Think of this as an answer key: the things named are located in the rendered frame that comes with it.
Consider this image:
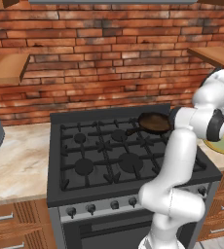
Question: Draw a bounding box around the dark brown frying pan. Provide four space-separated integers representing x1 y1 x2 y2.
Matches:
126 112 173 137

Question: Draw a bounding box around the dark grey stove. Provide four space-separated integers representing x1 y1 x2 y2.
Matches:
46 103 223 249

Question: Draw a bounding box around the black stove knob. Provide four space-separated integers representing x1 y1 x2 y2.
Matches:
65 206 78 220
197 185 208 197
109 199 121 211
128 196 138 209
86 203 97 216

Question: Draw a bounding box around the dark oven door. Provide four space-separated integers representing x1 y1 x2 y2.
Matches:
62 212 200 249

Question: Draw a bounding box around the dark oven door handle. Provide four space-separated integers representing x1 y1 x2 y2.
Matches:
79 220 155 235

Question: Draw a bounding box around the wooden wall shelf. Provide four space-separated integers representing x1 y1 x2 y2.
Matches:
0 53 31 88
186 44 224 73

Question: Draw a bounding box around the wooden wall cupboard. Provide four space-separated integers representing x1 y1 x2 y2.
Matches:
197 0 224 9

